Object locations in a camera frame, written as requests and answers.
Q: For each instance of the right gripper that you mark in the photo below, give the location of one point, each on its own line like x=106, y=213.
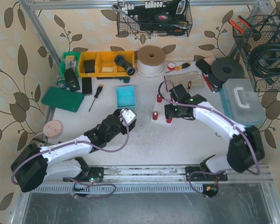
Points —
x=169, y=111

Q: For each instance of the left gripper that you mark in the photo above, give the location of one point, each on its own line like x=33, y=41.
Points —
x=122, y=122

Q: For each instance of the large red spring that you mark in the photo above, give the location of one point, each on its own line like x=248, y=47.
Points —
x=155, y=116
x=169, y=120
x=159, y=99

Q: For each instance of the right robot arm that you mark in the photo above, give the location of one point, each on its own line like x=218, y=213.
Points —
x=245, y=147

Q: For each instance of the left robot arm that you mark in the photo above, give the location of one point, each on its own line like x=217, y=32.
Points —
x=36, y=165

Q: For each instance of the white peg board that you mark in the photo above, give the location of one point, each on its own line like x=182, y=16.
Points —
x=159, y=107

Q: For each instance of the teal plastic box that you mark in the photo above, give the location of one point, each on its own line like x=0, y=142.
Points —
x=126, y=97

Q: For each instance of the white work glove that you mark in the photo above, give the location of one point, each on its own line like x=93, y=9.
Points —
x=194, y=76

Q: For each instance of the yellow orange screwdriver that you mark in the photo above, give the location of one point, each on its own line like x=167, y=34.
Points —
x=180, y=67

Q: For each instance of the red white tape roll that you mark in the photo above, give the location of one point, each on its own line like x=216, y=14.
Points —
x=171, y=66

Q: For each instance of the green clamp tool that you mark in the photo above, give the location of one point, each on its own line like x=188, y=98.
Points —
x=124, y=79

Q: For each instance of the red utility knife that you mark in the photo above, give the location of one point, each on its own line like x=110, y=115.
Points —
x=212, y=87

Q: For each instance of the black orange screwdriver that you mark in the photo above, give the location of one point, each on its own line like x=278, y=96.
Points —
x=98, y=91

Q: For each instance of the black pouch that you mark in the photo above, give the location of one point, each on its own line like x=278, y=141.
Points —
x=203, y=66

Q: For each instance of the black rectangular block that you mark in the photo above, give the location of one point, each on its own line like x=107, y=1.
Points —
x=87, y=86

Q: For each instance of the yellow parts bin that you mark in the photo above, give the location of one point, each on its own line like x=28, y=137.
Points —
x=104, y=65

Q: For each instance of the black pipe fitting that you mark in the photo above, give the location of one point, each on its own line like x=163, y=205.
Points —
x=120, y=61

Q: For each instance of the green plastic lid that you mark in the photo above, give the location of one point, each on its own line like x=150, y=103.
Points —
x=63, y=99

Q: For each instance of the black disc spool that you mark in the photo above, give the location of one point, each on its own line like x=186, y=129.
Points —
x=223, y=69

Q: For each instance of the clear teal toolbox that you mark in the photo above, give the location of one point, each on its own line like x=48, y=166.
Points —
x=241, y=103

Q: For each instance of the black meter device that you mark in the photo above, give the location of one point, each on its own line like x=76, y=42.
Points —
x=71, y=80

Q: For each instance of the round beige power strip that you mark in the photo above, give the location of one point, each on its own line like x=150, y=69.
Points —
x=53, y=129

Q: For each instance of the green parts bin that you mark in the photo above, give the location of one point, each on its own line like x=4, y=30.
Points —
x=69, y=60

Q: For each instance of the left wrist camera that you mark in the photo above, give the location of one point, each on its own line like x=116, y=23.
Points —
x=128, y=115

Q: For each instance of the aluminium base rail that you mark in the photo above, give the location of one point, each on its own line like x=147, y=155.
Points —
x=174, y=174

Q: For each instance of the wire basket with tools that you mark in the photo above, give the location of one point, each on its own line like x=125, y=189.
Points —
x=145, y=19

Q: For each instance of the orange handled pliers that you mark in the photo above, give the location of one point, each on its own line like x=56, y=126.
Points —
x=241, y=26

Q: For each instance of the wire basket with cables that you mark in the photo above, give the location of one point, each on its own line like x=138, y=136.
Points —
x=259, y=47

